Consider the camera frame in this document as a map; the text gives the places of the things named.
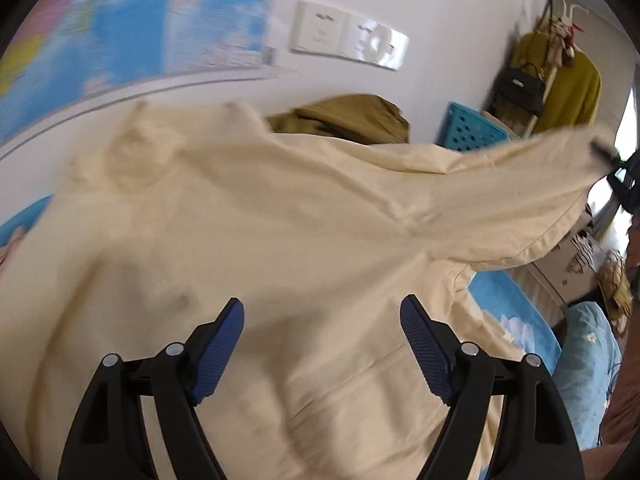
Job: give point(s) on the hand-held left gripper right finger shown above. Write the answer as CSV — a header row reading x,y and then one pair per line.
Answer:
x,y
425,350

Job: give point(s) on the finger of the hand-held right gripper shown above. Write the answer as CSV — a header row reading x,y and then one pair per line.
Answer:
x,y
604,150

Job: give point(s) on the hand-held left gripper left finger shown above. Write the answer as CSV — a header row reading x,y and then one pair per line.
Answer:
x,y
220,350

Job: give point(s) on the cream long-sleeve garment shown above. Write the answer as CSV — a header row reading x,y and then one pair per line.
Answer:
x,y
300,210

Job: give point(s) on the mustard yellow coat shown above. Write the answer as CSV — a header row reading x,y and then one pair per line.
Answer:
x,y
575,90

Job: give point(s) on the black and white striped cloth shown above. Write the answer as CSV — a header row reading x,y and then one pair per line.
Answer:
x,y
585,252

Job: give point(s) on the blue printed bed sheet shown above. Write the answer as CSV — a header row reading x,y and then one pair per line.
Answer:
x,y
515,310

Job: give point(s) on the yellow patterned cloth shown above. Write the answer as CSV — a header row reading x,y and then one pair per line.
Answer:
x,y
615,280

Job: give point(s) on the black handbag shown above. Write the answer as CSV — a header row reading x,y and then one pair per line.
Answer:
x,y
522,87

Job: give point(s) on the red patterned scarf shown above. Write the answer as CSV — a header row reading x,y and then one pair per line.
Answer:
x,y
560,40

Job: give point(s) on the white drawer cabinet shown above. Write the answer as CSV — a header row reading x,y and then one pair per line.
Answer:
x,y
555,275

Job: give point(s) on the teal perforated plastic basket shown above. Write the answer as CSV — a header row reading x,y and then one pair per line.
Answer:
x,y
465,130

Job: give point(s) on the white coat rack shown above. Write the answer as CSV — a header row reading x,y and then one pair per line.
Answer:
x,y
567,7

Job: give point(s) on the blue pillow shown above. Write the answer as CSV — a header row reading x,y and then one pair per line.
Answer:
x,y
585,360

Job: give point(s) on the brown cloth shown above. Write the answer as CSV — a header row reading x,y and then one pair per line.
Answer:
x,y
622,410

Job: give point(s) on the olive green garment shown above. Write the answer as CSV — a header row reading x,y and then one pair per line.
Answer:
x,y
350,115

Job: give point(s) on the white wall socket panel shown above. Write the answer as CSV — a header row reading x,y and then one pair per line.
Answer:
x,y
317,27
375,42

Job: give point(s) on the colourful wall map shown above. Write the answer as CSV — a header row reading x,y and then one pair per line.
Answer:
x,y
125,25

